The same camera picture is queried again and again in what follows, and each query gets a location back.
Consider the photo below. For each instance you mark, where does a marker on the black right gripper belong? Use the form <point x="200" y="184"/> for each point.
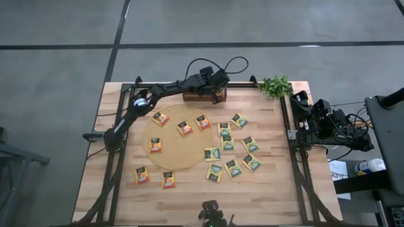
<point x="306" y="119"/>

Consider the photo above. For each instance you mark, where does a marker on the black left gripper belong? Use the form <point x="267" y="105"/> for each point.
<point x="205" y="82"/>

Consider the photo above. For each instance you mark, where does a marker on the wooden organizer box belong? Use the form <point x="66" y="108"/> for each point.
<point x="195" y="97"/>

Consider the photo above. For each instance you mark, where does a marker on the orange tea packet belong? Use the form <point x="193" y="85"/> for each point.
<point x="142" y="175"/>
<point x="161" y="118"/>
<point x="168" y="180"/>
<point x="185" y="128"/>
<point x="155" y="145"/>
<point x="203" y="122"/>

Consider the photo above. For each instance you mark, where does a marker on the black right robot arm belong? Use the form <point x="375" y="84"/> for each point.
<point x="328" y="132"/>

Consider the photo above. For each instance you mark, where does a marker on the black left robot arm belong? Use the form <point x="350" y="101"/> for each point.
<point x="170" y="88"/>

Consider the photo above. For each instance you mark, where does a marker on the green plant in white pot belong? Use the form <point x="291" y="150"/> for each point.
<point x="276" y="86"/>

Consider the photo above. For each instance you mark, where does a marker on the round woven placemat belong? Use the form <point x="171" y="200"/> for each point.
<point x="176" y="154"/>

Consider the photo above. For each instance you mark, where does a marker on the white paper sheet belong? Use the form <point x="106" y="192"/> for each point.
<point x="337" y="167"/>

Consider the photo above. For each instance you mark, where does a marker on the black cart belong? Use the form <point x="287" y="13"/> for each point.
<point x="388" y="135"/>

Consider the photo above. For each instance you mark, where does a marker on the white blue wipes canister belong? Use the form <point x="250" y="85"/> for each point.
<point x="372" y="165"/>

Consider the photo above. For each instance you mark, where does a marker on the black flat bar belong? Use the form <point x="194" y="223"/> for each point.
<point x="360" y="184"/>

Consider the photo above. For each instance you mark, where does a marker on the grey metal stand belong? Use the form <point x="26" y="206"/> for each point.
<point x="22" y="156"/>

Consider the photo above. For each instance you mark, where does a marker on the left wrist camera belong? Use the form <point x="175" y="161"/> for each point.
<point x="220" y="78"/>

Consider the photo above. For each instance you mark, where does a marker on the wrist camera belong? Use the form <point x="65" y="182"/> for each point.
<point x="220" y="78"/>
<point x="321" y="106"/>

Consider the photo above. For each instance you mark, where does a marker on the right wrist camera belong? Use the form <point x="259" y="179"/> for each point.
<point x="321" y="106"/>

